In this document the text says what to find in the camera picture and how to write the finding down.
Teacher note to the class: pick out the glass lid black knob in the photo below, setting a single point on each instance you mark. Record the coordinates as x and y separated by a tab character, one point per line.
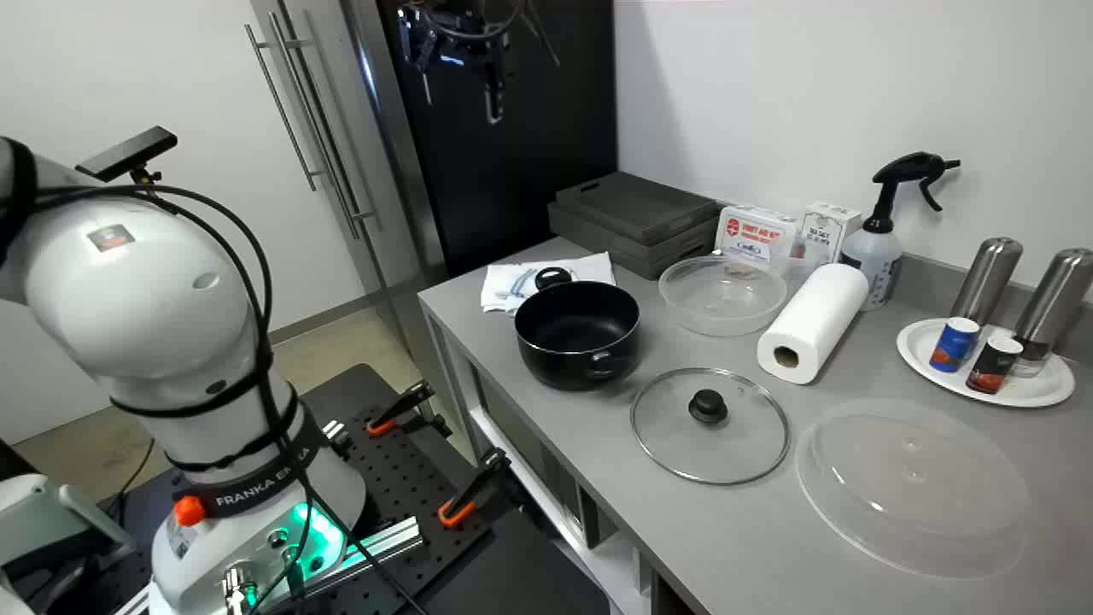
713	426

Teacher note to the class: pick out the white paper towel roll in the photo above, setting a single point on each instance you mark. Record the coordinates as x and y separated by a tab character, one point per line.
810	326

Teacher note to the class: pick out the right steel shaker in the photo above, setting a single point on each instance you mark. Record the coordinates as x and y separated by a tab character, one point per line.
1058	300

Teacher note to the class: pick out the white plate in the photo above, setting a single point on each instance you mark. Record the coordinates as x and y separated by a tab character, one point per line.
1026	389

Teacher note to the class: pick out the steel door handle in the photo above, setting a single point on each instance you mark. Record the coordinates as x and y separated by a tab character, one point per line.
292	61

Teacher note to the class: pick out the blue white small jar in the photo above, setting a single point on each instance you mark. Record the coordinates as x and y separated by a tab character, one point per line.
953	342

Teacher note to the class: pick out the white small carton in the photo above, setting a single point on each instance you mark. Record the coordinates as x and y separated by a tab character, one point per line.
821	234

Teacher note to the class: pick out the steel shaker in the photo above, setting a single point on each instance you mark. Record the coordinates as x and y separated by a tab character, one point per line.
989	279
1058	300

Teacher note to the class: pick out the orange black clamp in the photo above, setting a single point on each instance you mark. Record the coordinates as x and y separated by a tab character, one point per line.
401	410
452	514

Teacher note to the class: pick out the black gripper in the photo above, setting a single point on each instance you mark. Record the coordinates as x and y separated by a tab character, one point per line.
450	31

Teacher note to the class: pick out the left steel shaker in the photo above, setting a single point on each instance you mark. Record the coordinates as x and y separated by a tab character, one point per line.
989	279

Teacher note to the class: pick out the dark grey tray box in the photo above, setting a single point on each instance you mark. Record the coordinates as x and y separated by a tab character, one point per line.
634	221

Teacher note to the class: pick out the upper orange black clamp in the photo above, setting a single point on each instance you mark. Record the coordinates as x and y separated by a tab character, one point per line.
401	410

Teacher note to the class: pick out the black perforated robot table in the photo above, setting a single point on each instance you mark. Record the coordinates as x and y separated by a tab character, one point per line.
495	562

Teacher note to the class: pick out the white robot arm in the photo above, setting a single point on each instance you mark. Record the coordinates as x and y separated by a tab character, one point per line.
175	326

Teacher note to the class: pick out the black refrigerator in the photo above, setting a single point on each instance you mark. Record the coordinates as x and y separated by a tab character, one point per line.
499	146

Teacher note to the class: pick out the lower orange black clamp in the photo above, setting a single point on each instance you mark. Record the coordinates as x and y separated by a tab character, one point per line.
452	514

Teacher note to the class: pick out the red white card box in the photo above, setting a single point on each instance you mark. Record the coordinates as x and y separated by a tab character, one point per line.
755	237

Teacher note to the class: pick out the black cooking pot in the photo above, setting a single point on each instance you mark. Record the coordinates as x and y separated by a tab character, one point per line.
580	334

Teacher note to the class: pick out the dark red small jar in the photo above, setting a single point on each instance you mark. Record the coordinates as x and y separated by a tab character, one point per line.
995	361

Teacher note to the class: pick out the white spray bottle black trigger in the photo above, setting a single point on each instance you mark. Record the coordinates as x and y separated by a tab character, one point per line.
873	249

